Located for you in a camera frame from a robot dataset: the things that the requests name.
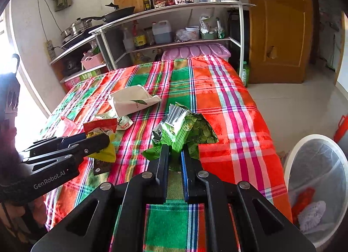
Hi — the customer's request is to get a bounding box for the tall white shelf rack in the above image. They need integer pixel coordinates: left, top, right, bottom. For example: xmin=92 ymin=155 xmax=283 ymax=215
xmin=90 ymin=2 xmax=256 ymax=71

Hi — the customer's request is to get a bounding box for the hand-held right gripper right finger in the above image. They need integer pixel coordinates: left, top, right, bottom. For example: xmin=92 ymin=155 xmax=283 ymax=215
xmin=180 ymin=149 xmax=317 ymax=252

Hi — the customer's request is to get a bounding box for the plastic jug dark liquid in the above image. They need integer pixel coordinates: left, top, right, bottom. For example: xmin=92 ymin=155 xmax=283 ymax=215
xmin=152 ymin=20 xmax=173 ymax=44

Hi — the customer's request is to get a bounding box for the dark brown wrapper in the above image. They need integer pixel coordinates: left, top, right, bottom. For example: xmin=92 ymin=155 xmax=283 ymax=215
xmin=93 ymin=158 xmax=113 ymax=175

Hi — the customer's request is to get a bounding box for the plaid tablecloth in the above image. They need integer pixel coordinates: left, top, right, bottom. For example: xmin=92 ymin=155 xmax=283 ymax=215
xmin=39 ymin=55 xmax=293 ymax=252

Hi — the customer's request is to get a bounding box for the green packet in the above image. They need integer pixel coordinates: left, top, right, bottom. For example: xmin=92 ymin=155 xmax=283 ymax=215
xmin=216 ymin=18 xmax=226 ymax=39

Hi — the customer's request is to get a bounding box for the white round bin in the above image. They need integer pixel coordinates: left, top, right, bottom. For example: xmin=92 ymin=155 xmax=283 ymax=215
xmin=283 ymin=134 xmax=348 ymax=250

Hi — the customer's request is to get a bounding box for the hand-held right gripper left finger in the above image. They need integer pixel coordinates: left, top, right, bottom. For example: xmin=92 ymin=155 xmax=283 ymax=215
xmin=30 ymin=144 xmax=170 ymax=252

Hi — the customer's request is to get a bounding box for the green plastic bottle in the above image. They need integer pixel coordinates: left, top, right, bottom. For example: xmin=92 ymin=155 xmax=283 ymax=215
xmin=239 ymin=61 xmax=250 ymax=86

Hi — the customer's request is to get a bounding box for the crumpled clear bag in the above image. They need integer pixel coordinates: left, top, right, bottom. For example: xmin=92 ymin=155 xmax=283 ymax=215
xmin=175 ymin=29 xmax=191 ymax=42

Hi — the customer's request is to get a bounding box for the clear plastic bag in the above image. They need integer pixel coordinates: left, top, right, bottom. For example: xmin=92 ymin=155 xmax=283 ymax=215
xmin=58 ymin=116 xmax=78 ymax=137

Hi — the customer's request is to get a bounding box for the short white shelf rack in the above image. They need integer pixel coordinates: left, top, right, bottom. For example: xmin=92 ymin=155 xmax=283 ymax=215
xmin=50 ymin=34 xmax=109 ymax=84

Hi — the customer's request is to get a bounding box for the white power strip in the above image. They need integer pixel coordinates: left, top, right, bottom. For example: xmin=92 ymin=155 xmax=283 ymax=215
xmin=46 ymin=40 xmax=55 ymax=61

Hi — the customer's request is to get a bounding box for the pink plastic basket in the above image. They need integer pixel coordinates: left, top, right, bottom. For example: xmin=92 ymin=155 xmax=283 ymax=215
xmin=81 ymin=52 xmax=104 ymax=70

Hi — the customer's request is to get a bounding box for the white paper bag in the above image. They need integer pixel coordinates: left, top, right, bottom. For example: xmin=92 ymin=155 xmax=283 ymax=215
xmin=109 ymin=85 xmax=162 ymax=116

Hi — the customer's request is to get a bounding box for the large white foam fruit net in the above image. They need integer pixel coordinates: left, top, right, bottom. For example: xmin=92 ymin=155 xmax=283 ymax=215
xmin=297 ymin=200 xmax=327 ymax=235

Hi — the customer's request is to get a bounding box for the red plastic bag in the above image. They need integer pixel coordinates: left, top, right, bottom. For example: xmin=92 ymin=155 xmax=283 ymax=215
xmin=291 ymin=187 xmax=316 ymax=217

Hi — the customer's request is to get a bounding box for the red plastic object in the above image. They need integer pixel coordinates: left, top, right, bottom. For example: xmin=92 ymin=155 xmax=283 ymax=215
xmin=333 ymin=114 xmax=348 ymax=144

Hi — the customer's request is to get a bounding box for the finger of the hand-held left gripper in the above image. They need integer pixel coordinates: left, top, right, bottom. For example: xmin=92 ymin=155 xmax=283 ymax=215
xmin=24 ymin=132 xmax=90 ymax=151
xmin=18 ymin=133 xmax=110 ymax=173

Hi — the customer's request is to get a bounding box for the white and green food bag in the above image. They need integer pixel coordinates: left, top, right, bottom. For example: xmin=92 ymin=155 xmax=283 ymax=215
xmin=199 ymin=15 xmax=218 ymax=35

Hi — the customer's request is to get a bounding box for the red and yellow snack wrapper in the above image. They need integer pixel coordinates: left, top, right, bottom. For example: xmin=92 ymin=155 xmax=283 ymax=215
xmin=83 ymin=118 xmax=118 ymax=134

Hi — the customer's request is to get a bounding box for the translucent bin liner bag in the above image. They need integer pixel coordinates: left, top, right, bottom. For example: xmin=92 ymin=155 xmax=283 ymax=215
xmin=288 ymin=139 xmax=348 ymax=247

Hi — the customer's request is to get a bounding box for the person's left hand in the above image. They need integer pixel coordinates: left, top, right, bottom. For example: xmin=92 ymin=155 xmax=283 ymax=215
xmin=0 ymin=199 xmax=48 ymax=242

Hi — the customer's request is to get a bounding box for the black pot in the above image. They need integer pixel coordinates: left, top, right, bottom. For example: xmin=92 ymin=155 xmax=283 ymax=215
xmin=62 ymin=57 xmax=82 ymax=74

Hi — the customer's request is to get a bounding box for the yellow label bottle red cap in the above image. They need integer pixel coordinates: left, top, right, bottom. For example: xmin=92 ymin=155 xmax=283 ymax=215
xmin=133 ymin=22 xmax=147 ymax=49

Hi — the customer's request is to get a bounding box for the green and red carton box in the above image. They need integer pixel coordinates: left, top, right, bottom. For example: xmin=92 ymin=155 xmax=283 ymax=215
xmin=60 ymin=67 xmax=108 ymax=89

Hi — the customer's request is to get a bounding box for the glass jar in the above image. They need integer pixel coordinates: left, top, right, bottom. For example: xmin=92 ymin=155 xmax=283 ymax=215
xmin=144 ymin=27 xmax=155 ymax=46

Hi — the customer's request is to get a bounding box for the black frying pan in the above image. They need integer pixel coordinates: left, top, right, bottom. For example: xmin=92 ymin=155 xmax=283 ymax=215
xmin=79 ymin=2 xmax=136 ymax=23

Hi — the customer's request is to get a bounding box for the white plastic tub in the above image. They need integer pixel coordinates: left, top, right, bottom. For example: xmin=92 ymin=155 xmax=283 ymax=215
xmin=185 ymin=26 xmax=200 ymax=41

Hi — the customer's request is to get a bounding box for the green snack wrapper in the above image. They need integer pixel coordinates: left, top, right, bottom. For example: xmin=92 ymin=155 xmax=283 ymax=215
xmin=141 ymin=102 xmax=219 ymax=163

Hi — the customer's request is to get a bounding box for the gold foil wrapper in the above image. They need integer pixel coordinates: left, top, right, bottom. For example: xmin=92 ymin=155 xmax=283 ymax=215
xmin=85 ymin=129 xmax=117 ymax=163

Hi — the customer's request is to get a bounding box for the wooden door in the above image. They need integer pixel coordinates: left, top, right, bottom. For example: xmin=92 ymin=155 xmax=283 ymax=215
xmin=242 ymin=0 xmax=314 ymax=84

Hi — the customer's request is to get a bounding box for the steel steamer pot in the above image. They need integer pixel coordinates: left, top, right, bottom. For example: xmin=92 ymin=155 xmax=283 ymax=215
xmin=60 ymin=17 xmax=93 ymax=39

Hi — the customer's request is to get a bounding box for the crumpled white wrapper red label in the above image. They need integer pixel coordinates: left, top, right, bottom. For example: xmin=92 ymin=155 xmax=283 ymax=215
xmin=95 ymin=111 xmax=134 ymax=131

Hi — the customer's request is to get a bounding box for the black cooktop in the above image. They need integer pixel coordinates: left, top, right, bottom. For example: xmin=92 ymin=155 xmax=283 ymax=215
xmin=61 ymin=25 xmax=104 ymax=48

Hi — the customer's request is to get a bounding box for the clear plastic bottle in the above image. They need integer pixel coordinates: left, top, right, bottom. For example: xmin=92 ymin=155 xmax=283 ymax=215
xmin=122 ymin=27 xmax=135 ymax=51

